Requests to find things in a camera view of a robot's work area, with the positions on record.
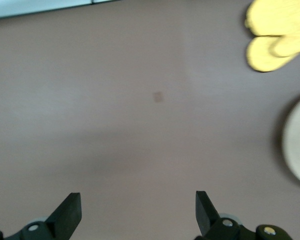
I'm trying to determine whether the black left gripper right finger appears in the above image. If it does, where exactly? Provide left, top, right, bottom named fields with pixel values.
left=194, top=190, right=295, bottom=240

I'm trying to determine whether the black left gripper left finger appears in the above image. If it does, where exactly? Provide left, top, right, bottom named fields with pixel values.
left=0, top=192, right=82, bottom=240

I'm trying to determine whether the yellow quilted oven mitt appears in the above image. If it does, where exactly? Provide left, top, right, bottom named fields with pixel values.
left=245, top=35, right=299, bottom=74
left=244, top=0, right=300, bottom=58

